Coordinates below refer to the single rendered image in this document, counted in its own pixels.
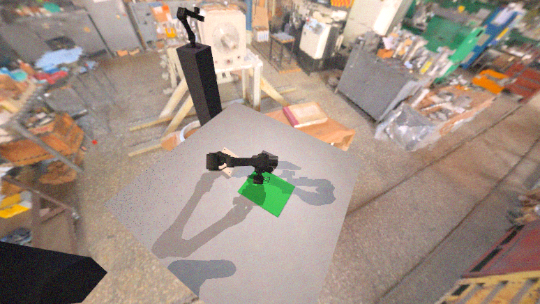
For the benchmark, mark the green circuit board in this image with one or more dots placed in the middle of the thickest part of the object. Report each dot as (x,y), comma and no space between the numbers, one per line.
(272,195)

